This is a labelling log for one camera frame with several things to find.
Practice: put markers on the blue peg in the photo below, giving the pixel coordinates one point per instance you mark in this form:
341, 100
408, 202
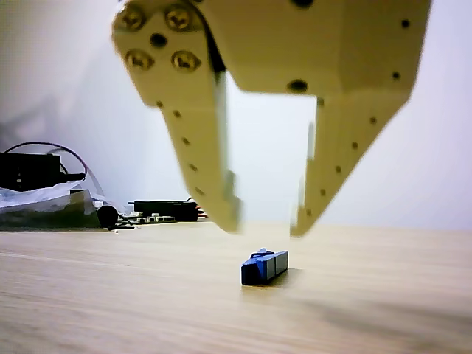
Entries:
263, 269

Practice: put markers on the black servo motor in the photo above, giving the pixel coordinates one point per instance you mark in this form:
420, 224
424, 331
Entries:
166, 210

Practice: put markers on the green circuit board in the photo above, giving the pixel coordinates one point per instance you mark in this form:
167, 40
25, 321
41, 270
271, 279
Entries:
155, 219

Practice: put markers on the small black round part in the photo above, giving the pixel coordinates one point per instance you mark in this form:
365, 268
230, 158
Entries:
107, 215

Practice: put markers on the black electronics box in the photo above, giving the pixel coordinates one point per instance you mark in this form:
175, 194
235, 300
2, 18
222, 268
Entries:
29, 169

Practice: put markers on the crumpled white plastic bag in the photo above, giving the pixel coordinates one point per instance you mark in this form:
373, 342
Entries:
33, 199

